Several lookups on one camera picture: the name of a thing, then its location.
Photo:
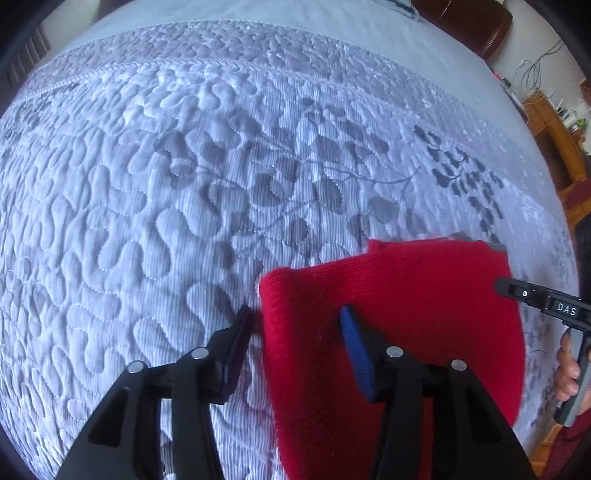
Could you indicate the white grey quilted bedspread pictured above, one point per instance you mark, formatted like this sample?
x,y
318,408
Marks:
x,y
184,184

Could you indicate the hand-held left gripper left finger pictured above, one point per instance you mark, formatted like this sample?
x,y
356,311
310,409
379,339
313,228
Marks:
x,y
233,350

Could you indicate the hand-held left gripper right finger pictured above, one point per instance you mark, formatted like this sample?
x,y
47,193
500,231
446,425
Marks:
x,y
355,350

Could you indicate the person's right hand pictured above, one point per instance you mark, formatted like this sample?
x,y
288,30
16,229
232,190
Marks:
x,y
567,374

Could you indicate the person's right forearm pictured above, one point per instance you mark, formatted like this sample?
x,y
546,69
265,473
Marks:
x,y
570,445

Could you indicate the wooden cabinet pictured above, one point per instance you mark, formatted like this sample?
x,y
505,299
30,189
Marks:
x,y
554,138

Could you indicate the red knit sweater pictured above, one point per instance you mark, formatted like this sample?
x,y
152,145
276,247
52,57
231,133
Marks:
x,y
415,300

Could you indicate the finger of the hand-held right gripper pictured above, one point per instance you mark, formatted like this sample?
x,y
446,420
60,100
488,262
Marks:
x,y
519,291

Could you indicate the grey pleated curtain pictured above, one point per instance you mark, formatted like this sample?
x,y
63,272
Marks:
x,y
25,55

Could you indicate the dark wooden headboard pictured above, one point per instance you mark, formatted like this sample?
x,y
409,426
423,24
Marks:
x,y
480,23

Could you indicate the dark red cushion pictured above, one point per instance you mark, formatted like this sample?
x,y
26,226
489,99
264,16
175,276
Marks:
x,y
579,198

